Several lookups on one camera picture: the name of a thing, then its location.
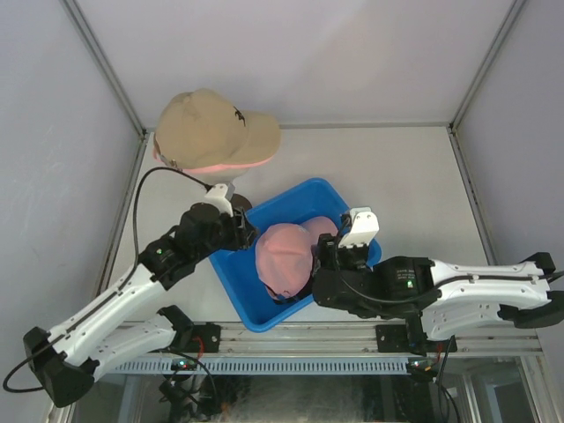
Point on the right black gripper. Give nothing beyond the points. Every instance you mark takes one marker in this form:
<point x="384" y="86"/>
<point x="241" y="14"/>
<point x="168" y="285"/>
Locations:
<point x="323" y="253"/>

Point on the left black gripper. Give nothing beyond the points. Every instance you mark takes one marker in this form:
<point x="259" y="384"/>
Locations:
<point x="243" y="233"/>

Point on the blue plastic bin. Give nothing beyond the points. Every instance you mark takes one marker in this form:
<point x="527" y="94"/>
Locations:
<point x="237" y="270"/>

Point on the pink baseball cap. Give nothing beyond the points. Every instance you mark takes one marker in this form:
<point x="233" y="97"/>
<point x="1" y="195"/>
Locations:
<point x="203" y="170"/>

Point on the beige cap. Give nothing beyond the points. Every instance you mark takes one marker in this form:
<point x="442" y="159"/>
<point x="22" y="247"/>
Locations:
<point x="202" y="128"/>

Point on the dark round wooden stand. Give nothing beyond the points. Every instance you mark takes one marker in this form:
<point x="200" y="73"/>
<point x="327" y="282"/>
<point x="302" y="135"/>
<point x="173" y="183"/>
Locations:
<point x="240" y="202"/>

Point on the dark cap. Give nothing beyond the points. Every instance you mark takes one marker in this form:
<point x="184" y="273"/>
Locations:
<point x="284" y="298"/>

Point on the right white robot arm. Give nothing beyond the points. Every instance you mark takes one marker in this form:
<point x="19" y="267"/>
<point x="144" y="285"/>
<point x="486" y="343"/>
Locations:
<point x="435" y="299"/>

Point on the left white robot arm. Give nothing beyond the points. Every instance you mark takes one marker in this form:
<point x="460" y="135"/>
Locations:
<point x="71" y="357"/>

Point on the beige mannequin head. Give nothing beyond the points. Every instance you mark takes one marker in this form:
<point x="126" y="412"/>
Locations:
<point x="224" y="175"/>

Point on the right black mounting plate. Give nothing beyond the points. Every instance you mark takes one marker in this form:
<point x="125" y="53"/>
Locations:
<point x="395" y="338"/>

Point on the black mounting plate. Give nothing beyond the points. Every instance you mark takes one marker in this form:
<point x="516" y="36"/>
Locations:
<point x="201" y="338"/>
<point x="395" y="338"/>

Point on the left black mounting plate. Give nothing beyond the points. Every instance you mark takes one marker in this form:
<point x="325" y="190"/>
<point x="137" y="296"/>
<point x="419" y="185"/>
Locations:
<point x="201" y="338"/>

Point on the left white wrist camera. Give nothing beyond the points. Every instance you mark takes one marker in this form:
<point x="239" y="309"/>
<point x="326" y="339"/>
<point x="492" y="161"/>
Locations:
<point x="220" y="195"/>

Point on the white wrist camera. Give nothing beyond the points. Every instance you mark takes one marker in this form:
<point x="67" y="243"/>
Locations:
<point x="359" y="227"/>
<point x="220" y="195"/>

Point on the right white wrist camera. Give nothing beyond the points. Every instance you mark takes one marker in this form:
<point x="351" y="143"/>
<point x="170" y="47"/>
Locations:
<point x="359" y="227"/>

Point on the perforated grey cable duct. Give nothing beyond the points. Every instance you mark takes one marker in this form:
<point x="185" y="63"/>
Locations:
<point x="264" y="366"/>

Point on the aluminium mounting rail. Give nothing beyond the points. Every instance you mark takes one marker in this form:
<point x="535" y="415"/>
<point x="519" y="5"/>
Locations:
<point x="359" y="339"/>

